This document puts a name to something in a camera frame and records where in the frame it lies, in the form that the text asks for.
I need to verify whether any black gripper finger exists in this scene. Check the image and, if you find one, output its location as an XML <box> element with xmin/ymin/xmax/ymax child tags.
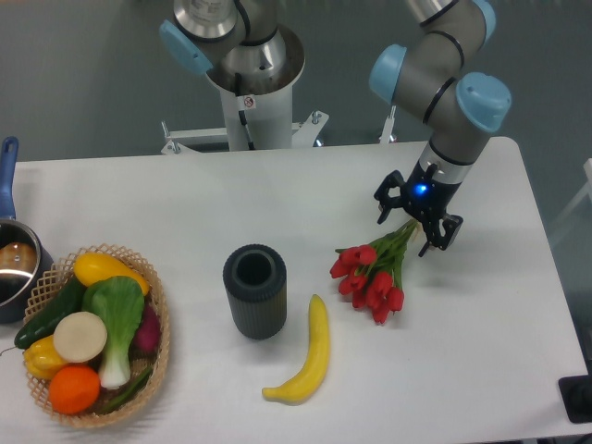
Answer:
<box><xmin>374</xmin><ymin>170</ymin><xmax>408</xmax><ymax>224</ymax></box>
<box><xmin>418</xmin><ymin>213</ymin><xmax>463</xmax><ymax>257</ymax></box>

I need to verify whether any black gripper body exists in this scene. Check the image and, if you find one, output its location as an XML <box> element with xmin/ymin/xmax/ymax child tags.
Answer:
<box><xmin>401</xmin><ymin>163</ymin><xmax>461</xmax><ymax>225</ymax></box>

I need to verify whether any red tulip bouquet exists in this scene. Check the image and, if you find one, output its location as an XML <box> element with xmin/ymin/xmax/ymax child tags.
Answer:
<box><xmin>329</xmin><ymin>220</ymin><xmax>419</xmax><ymax>325</ymax></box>

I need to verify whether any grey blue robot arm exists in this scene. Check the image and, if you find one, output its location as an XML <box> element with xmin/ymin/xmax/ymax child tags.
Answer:
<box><xmin>159</xmin><ymin>1</ymin><xmax>512</xmax><ymax>250</ymax></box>

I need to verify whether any dark grey ribbed vase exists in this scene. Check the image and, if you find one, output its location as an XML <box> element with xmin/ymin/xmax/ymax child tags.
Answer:
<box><xmin>223</xmin><ymin>244</ymin><xmax>287</xmax><ymax>340</ymax></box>

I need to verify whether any yellow banana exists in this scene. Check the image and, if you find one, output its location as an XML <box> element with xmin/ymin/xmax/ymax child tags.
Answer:
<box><xmin>262</xmin><ymin>294</ymin><xmax>331</xmax><ymax>405</ymax></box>

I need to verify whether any black device at edge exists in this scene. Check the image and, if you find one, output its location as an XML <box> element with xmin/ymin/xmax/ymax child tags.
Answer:
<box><xmin>558</xmin><ymin>375</ymin><xmax>591</xmax><ymax>424</ymax></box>

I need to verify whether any purple sweet potato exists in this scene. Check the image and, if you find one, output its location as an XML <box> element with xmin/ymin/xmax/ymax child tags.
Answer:
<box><xmin>133</xmin><ymin>304</ymin><xmax>161</xmax><ymax>353</ymax></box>

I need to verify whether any green bok choy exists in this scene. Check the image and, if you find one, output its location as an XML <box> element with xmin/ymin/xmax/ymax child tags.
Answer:
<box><xmin>82</xmin><ymin>276</ymin><xmax>144</xmax><ymax>390</ymax></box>

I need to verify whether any green bean pod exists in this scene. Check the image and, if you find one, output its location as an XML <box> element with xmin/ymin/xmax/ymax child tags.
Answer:
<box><xmin>97</xmin><ymin>367</ymin><xmax>153</xmax><ymax>414</ymax></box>

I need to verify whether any yellow squash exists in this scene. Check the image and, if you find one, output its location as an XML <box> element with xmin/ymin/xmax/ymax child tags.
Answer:
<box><xmin>73</xmin><ymin>253</ymin><xmax>150</xmax><ymax>296</ymax></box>

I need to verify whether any woven wicker basket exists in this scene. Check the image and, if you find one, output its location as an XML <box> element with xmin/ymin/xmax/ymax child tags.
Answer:
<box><xmin>15</xmin><ymin>244</ymin><xmax>170</xmax><ymax>428</ymax></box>

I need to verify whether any green cucumber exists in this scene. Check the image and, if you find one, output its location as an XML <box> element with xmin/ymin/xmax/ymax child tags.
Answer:
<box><xmin>14</xmin><ymin>277</ymin><xmax>86</xmax><ymax>350</ymax></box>

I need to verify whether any white round radish slice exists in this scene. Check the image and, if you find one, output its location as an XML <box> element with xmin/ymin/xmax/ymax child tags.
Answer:
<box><xmin>53</xmin><ymin>312</ymin><xmax>107</xmax><ymax>364</ymax></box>

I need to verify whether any orange fruit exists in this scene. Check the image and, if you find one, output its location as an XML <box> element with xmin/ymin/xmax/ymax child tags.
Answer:
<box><xmin>49</xmin><ymin>365</ymin><xmax>101</xmax><ymax>414</ymax></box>

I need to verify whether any blue saucepan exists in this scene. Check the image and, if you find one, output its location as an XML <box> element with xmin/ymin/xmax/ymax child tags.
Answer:
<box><xmin>1</xmin><ymin>136</ymin><xmax>53</xmax><ymax>324</ymax></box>

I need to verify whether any yellow bell pepper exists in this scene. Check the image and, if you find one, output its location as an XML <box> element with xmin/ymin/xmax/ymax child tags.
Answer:
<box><xmin>23</xmin><ymin>335</ymin><xmax>69</xmax><ymax>380</ymax></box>

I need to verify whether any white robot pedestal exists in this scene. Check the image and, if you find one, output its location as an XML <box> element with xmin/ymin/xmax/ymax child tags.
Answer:
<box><xmin>161</xmin><ymin>21</ymin><xmax>329</xmax><ymax>154</ymax></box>

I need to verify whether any white frame at right edge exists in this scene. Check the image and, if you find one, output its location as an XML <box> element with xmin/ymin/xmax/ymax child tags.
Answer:
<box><xmin>549</xmin><ymin>158</ymin><xmax>591</xmax><ymax>246</ymax></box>

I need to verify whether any black cable on pedestal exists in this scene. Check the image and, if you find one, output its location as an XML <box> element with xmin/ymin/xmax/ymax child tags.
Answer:
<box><xmin>233</xmin><ymin>72</ymin><xmax>256</xmax><ymax>151</ymax></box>

